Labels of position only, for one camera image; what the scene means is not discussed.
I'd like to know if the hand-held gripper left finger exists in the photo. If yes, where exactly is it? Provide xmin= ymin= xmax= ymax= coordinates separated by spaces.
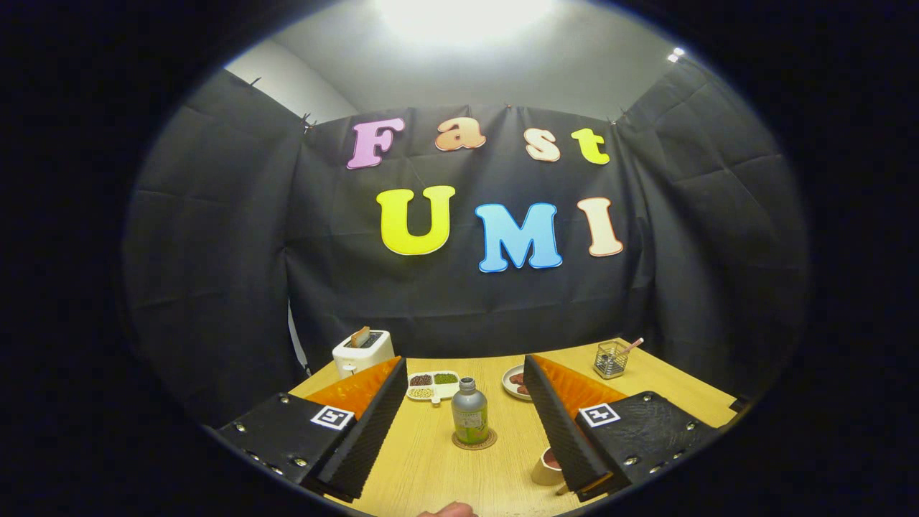
xmin=215 ymin=355 xmax=409 ymax=503

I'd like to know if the wire mesh holder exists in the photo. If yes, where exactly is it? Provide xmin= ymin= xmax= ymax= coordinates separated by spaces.
xmin=593 ymin=341 xmax=630 ymax=380

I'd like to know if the white plate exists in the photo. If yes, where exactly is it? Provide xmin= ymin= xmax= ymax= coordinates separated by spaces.
xmin=501 ymin=364 xmax=536 ymax=401

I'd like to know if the white divided dish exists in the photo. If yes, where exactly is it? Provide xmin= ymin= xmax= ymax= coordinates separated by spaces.
xmin=406 ymin=370 xmax=461 ymax=404

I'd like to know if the beige cup with handle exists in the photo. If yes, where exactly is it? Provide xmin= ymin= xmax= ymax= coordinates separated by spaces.
xmin=531 ymin=447 xmax=568 ymax=487

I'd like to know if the silver green juice bottle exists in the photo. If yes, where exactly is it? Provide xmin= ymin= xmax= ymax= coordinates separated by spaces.
xmin=451 ymin=377 xmax=490 ymax=446

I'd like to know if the round wooden coaster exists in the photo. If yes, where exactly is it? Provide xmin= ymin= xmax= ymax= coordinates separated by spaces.
xmin=452 ymin=428 xmax=498 ymax=452

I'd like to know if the wooden table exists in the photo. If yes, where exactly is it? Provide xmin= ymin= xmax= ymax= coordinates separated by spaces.
xmin=287 ymin=337 xmax=744 ymax=517

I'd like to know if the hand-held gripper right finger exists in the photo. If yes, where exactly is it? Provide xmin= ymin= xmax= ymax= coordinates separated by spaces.
xmin=523 ymin=353 xmax=721 ymax=503

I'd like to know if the white toaster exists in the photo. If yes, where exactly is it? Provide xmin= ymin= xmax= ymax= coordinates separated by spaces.
xmin=332 ymin=330 xmax=396 ymax=379

